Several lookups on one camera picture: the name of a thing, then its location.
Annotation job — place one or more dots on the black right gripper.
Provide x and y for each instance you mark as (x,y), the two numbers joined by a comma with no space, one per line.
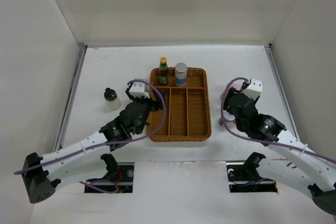
(231,92)

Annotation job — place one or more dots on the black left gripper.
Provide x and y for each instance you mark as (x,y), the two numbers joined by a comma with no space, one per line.
(155,105)

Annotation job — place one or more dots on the red sauce bottle yellow cap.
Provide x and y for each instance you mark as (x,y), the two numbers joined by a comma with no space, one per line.
(163,71)

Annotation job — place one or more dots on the white bead jar silver lid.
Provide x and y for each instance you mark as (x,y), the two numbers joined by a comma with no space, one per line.
(180,74)

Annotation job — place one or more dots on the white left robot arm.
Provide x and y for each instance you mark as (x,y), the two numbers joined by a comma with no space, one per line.
(92,157)

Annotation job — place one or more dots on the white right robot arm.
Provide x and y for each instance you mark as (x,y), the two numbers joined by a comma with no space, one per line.
(307,172)

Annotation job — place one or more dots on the brown spice jar red label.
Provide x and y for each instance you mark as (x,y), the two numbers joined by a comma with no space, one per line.
(229,118)

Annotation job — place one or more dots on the pink cap spice shaker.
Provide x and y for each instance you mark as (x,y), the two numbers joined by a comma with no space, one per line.
(232,91)

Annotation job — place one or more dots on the brown wicker divided tray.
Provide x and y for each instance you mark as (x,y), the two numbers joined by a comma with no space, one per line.
(187,109)

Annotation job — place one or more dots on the white bottle black cap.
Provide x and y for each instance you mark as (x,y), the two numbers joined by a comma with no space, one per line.
(113,100)

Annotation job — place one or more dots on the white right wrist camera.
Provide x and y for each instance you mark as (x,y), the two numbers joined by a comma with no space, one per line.
(252,88)

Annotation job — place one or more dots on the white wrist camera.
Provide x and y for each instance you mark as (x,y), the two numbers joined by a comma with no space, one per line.
(252,88)
(138,89)

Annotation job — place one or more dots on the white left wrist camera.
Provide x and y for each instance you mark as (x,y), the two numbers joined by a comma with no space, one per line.
(138,89)

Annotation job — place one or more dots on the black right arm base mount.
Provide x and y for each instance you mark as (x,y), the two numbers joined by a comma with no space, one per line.
(244,178)

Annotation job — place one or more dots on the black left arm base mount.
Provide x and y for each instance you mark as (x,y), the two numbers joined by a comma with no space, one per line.
(117,178)

